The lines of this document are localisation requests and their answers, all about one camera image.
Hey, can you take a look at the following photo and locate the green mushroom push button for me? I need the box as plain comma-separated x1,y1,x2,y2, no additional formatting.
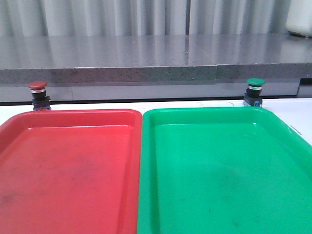
243,78,265,107

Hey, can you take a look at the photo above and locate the red plastic tray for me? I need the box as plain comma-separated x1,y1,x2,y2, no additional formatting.
0,109,142,234

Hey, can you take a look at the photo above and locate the green plastic tray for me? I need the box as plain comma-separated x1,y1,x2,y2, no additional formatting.
137,107,312,234

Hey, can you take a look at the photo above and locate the white container in background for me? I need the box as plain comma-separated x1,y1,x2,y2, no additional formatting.
286,0,312,37

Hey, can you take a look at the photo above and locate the grey stone counter slab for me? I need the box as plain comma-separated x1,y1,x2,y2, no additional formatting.
0,34,312,86

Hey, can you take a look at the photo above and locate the red mushroom push button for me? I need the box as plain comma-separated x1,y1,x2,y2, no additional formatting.
27,81,51,111

